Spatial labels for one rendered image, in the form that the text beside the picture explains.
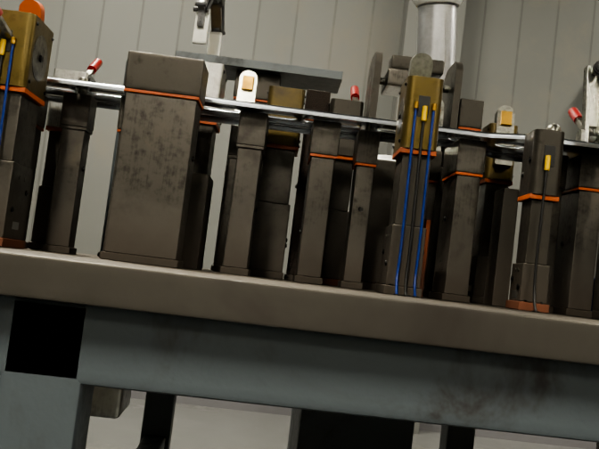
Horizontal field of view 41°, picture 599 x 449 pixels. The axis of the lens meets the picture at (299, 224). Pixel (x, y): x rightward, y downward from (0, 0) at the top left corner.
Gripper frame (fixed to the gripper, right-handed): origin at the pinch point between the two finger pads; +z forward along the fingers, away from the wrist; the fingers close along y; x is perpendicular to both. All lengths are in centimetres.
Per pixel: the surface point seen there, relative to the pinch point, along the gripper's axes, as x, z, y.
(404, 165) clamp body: 47, 30, 50
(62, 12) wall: -133, -71, -211
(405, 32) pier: 42, -82, -229
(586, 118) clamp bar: 83, 10, 10
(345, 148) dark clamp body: 35.2, 22.0, 14.3
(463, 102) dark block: 58, 9, 9
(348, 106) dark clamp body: 34.9, 13.4, 14.3
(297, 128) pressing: 25.9, 20.4, 21.8
